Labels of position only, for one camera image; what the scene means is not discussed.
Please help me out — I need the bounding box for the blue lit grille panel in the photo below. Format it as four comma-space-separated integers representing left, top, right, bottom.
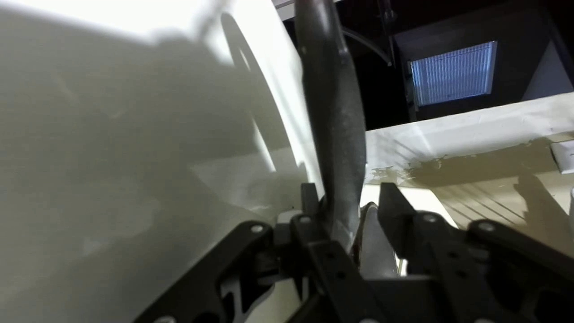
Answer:
407, 39, 499, 107

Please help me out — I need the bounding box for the white washing machine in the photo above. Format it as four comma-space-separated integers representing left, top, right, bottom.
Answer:
0, 0, 402, 323

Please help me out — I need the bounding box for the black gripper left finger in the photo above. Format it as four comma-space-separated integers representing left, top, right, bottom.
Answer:
133, 181, 366, 323

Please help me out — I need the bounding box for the grey utensil handle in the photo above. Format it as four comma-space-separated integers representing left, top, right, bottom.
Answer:
292, 0, 369, 253

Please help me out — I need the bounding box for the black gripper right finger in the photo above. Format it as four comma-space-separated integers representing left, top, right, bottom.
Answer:
380, 181, 574, 323

